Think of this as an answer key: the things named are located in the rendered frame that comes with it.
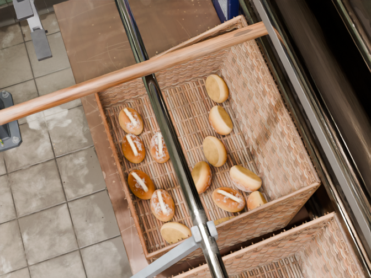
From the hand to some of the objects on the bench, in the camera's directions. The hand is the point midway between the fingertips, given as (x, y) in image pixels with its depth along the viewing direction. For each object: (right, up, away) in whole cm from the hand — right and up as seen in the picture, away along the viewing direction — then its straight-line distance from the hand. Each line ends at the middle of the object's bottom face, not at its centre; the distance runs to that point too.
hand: (34, 34), depth 124 cm
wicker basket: (+53, -80, +42) cm, 104 cm away
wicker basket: (+33, -27, +69) cm, 81 cm away
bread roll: (+47, -32, +64) cm, 86 cm away
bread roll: (+36, -26, +68) cm, 81 cm away
